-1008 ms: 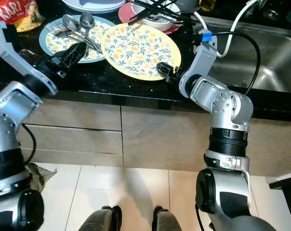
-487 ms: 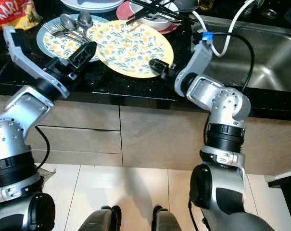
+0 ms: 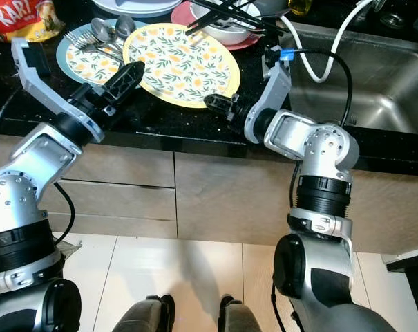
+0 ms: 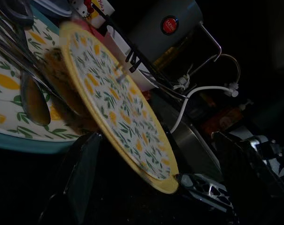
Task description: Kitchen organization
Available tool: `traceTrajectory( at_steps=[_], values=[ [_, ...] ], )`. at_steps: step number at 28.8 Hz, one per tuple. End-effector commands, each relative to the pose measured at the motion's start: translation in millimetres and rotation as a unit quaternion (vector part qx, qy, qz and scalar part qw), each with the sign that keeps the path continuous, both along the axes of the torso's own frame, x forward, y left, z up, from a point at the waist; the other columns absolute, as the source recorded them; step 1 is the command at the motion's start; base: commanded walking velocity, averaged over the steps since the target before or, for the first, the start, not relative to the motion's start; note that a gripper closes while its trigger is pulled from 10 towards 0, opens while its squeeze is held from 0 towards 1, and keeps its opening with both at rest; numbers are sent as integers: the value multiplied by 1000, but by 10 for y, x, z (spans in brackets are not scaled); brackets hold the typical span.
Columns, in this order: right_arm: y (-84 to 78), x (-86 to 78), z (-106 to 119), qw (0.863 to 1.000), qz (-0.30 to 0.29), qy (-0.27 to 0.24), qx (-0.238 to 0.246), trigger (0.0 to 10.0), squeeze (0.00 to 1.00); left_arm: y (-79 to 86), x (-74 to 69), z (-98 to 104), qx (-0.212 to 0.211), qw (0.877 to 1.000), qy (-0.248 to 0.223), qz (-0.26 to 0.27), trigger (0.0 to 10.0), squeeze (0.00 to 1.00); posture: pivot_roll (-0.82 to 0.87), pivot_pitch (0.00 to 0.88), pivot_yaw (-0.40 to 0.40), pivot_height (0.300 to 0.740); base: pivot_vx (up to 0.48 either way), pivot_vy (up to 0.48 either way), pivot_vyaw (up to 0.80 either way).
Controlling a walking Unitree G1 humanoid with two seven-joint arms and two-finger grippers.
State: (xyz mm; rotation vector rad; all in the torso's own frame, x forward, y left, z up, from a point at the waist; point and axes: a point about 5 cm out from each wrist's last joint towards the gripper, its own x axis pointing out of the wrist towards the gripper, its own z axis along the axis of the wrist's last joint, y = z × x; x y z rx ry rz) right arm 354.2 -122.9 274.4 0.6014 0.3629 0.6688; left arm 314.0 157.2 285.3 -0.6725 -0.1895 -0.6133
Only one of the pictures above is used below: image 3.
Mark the beige cabinet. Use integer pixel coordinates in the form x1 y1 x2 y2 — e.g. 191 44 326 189
0 135 418 257

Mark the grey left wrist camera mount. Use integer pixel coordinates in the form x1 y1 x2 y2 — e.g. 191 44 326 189
10 38 104 144

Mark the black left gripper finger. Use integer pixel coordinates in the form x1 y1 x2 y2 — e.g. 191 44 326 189
115 64 146 110
108 61 142 98

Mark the white tiered plastic container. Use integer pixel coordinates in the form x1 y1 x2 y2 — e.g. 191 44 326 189
91 0 185 18

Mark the grey robot left foot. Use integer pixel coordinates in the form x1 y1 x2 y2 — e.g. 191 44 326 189
112 295 175 332

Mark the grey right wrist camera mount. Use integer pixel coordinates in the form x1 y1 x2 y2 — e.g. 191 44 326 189
243 47 294 145

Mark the stainless steel sink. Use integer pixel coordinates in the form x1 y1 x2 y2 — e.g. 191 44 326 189
285 21 418 136

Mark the silver utensil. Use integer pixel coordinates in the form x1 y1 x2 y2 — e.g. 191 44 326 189
217 18 262 33

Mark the pink plate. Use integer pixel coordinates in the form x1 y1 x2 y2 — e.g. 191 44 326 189
171 0 261 50

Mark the yellow rim floral plate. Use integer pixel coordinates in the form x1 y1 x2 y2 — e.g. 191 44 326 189
122 23 242 109

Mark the white bowl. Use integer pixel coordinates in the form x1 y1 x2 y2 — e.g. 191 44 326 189
188 0 263 46

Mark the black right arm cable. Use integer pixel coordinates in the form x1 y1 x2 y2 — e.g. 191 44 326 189
269 47 354 332

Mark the grey robot right foot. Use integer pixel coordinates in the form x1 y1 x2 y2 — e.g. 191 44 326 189
217 295 265 332

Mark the red Kari snack bag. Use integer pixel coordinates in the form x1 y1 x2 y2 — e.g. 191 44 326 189
0 0 57 44

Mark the blue rim floral plate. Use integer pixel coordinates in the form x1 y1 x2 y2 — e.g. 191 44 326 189
55 19 140 87

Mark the white flexible hose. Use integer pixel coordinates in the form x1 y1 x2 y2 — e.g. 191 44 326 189
278 0 375 84

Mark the grey robot foot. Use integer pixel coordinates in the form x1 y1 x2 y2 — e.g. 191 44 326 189
217 295 265 332
112 295 175 332

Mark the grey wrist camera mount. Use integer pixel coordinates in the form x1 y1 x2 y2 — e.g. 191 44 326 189
243 47 294 145
10 38 104 144

